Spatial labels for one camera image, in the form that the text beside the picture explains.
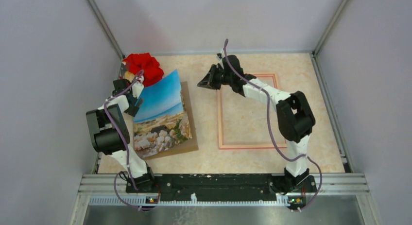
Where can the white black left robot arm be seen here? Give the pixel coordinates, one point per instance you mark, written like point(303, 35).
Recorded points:
point(109, 133)

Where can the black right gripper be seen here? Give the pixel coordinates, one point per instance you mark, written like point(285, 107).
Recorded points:
point(209, 81)

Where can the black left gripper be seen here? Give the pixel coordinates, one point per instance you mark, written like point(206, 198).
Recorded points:
point(133, 111)

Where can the pink wooden picture frame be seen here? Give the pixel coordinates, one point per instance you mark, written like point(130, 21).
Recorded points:
point(242, 122)

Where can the grey cable duct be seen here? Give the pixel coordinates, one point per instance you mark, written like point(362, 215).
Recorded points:
point(146, 201)

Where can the aluminium front rail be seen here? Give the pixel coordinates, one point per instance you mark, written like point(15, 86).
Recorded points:
point(329, 183)

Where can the red plush toy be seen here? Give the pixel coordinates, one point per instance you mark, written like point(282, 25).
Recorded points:
point(135, 62)

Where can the landscape beach photo print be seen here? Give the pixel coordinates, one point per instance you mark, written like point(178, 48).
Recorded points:
point(161, 122)

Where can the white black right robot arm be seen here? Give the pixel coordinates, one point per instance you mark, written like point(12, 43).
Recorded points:
point(294, 115)

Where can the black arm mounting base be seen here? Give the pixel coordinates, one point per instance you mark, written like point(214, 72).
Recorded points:
point(282, 186)

